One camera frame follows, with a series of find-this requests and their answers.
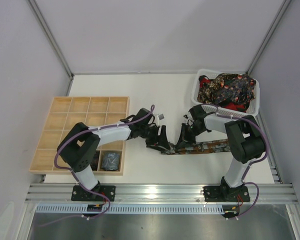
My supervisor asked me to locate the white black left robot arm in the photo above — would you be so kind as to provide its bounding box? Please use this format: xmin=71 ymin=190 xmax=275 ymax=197
xmin=54 ymin=105 xmax=171 ymax=194

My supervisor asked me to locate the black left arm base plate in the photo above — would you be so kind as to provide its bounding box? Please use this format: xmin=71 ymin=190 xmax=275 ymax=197
xmin=71 ymin=184 xmax=117 ymax=202

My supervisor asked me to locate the rolled dark floral tie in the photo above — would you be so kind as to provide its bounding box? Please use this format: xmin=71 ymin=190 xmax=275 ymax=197
xmin=90 ymin=150 xmax=100 ymax=171

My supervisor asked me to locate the wooden grid organizer tray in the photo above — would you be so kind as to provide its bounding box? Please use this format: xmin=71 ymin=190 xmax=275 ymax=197
xmin=29 ymin=96 xmax=130 ymax=175

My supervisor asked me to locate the white plastic basket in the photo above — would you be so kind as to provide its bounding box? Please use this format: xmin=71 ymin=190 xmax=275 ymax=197
xmin=191 ymin=68 xmax=260 ymax=117

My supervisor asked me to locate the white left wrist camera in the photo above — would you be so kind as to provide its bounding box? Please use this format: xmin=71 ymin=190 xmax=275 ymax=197
xmin=154 ymin=113 xmax=165 ymax=126

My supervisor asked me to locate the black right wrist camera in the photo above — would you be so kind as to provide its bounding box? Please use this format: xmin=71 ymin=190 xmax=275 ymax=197
xmin=188 ymin=104 xmax=207 ymax=121

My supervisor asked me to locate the rolled grey leaf-pattern tie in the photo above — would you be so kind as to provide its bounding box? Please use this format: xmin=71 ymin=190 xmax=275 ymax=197
xmin=101 ymin=152 xmax=121 ymax=172

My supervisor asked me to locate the slotted grey cable duct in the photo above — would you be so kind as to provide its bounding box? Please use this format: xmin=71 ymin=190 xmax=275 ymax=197
xmin=35 ymin=203 xmax=225 ymax=215

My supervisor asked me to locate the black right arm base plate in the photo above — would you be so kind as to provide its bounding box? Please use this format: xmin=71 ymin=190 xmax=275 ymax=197
xmin=203 ymin=185 xmax=251 ymax=203

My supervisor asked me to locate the pile of dark floral ties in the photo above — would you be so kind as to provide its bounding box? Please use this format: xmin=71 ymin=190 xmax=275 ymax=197
xmin=197 ymin=73 xmax=257 ymax=113

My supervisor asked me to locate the orange grey patterned tie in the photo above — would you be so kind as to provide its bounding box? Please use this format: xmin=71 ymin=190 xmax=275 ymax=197
xmin=160 ymin=139 xmax=231 ymax=155

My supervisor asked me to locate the aluminium frame rail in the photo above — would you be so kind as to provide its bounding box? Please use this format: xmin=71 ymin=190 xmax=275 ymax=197
xmin=25 ymin=183 xmax=299 ymax=205

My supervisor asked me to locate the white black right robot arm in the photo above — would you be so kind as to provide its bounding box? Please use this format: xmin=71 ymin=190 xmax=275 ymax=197
xmin=176 ymin=112 xmax=269 ymax=190

